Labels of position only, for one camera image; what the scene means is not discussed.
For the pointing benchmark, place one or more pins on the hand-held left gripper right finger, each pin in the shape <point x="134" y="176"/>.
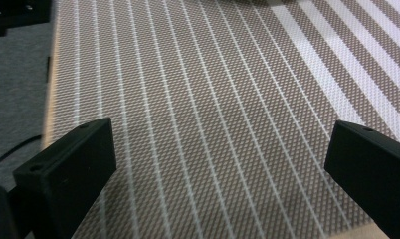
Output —
<point x="370" y="166"/>

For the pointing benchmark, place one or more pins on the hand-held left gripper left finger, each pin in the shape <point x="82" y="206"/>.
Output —
<point x="65" y="172"/>

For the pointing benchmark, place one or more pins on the black metal stand base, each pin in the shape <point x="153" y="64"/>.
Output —
<point x="15" y="13"/>

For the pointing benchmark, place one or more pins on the brown white striped woven placemat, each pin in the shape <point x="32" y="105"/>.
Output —
<point x="204" y="99"/>

